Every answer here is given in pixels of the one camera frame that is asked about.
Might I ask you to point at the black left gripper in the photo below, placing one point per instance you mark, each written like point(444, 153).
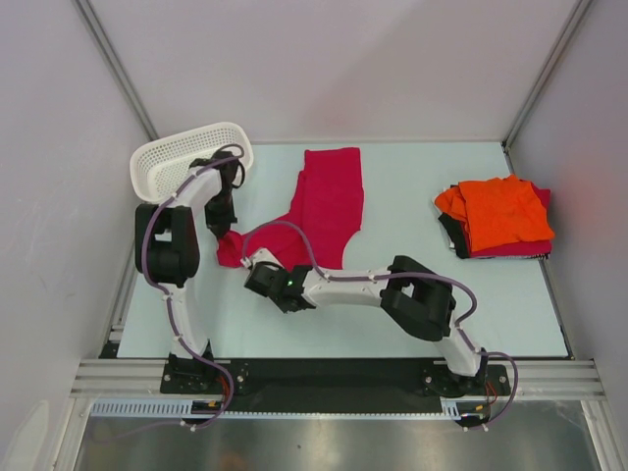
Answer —
point(220, 225)

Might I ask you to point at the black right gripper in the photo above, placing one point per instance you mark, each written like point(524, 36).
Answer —
point(286, 309)

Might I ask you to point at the magenta t shirt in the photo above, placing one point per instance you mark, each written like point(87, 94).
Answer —
point(539, 249)
point(327, 206)

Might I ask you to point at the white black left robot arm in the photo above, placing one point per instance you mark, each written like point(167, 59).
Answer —
point(167, 251)

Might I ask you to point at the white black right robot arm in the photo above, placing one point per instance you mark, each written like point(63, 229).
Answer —
point(424, 304)

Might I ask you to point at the white perforated plastic basket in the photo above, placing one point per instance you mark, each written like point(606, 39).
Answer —
point(159, 167)

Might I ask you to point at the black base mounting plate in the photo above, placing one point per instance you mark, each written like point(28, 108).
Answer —
point(275, 398)

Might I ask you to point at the black t shirt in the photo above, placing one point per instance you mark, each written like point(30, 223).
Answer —
point(456, 234)

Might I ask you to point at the orange t shirt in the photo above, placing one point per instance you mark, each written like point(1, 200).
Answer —
point(497, 212)

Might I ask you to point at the magenta folded t shirt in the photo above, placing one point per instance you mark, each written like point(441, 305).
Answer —
point(539, 249)

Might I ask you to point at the white slotted cable duct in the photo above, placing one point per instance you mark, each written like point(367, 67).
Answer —
point(189, 409)

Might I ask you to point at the aluminium left corner post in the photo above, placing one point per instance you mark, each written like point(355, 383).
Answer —
point(109, 55)

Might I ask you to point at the aluminium corner post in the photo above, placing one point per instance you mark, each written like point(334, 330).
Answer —
point(567, 33)
point(109, 55)

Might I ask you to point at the aluminium front frame rail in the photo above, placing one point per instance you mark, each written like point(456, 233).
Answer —
point(545, 379)

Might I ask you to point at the aluminium right corner post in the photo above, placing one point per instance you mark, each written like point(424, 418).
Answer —
point(567, 33)

